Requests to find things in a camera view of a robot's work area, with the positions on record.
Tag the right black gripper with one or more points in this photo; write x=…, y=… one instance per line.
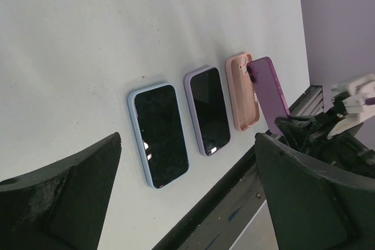
x=302, y=132

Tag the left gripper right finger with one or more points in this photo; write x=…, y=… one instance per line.
x=312, y=204

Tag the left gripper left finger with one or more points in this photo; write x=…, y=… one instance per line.
x=62, y=205

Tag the pink phone case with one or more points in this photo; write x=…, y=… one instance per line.
x=244, y=102

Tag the purple phone case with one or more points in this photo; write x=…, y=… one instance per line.
x=269, y=92

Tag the black smartphone teal frame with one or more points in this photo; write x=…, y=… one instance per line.
x=209, y=109

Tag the lavender phone case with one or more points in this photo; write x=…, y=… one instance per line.
x=190, y=103

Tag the light blue phone case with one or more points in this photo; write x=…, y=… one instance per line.
x=137, y=133

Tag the black smartphone blue frame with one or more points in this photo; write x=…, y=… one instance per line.
x=161, y=136

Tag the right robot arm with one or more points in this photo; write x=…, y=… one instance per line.
x=345, y=151

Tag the aluminium rail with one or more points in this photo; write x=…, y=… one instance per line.
x=309, y=103

